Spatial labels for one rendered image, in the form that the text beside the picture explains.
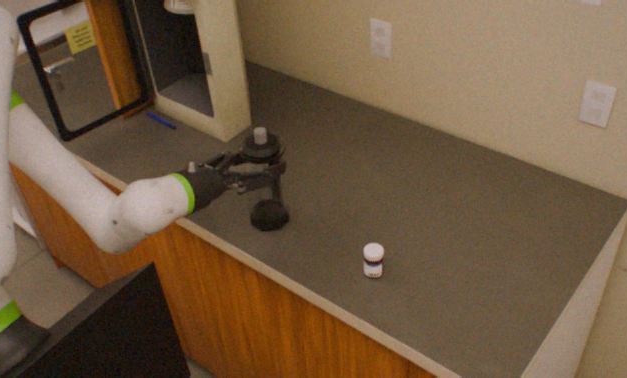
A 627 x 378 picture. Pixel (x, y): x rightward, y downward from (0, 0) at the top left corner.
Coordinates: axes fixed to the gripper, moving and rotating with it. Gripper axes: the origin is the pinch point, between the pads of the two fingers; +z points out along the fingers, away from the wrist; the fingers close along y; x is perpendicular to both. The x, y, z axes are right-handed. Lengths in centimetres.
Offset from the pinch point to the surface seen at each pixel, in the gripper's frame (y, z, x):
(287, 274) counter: -15.8, -6.0, 21.0
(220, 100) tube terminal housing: 32.6, 19.1, -1.9
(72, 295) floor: 114, 22, 111
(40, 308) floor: 119, 11, 115
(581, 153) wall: -56, 60, -7
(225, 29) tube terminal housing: 32.6, 19.0, -22.2
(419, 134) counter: -13, 55, 1
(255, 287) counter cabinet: -1.1, 1.2, 35.9
